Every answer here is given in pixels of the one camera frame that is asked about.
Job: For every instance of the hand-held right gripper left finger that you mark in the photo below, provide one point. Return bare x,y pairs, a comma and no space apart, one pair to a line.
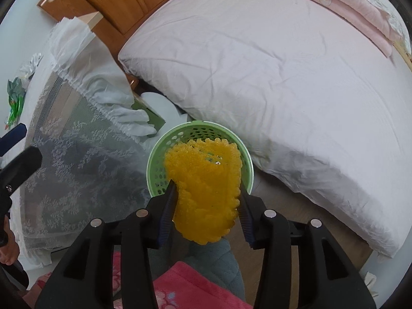
165,212

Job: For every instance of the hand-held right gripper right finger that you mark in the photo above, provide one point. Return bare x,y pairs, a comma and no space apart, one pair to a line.
246,222

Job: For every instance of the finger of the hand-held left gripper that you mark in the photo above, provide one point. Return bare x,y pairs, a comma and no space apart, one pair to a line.
14,133
22,162

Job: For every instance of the green snack wrapper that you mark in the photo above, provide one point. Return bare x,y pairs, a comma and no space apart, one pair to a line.
16,103

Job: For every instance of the yellow foam fruit net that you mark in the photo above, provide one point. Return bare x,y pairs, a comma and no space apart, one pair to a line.
206,193

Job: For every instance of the green plastic basket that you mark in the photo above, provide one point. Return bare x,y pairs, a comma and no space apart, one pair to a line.
159,164

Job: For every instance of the white paper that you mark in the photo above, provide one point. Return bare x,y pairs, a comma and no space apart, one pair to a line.
30,66

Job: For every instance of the person's left hand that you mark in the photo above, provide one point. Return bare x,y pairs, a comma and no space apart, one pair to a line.
7,255

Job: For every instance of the grey quilted pants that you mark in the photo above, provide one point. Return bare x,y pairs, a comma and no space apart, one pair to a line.
222,264

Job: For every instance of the pink fleece garment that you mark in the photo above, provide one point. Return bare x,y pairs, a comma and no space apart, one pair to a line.
186,283

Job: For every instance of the white round plastic object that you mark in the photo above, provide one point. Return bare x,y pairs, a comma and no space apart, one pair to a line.
161,103

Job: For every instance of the bed with white sheet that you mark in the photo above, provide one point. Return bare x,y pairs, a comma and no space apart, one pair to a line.
273,87

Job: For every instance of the beige wooden board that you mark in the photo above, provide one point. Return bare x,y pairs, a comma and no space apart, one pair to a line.
93,19

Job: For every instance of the wooden bed footboard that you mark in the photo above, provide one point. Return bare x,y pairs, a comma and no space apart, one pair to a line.
404,53

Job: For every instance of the pink folded blanket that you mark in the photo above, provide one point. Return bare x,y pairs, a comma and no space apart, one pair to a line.
347,9

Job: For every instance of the white lace pillow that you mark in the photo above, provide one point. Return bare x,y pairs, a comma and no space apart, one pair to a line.
379,0

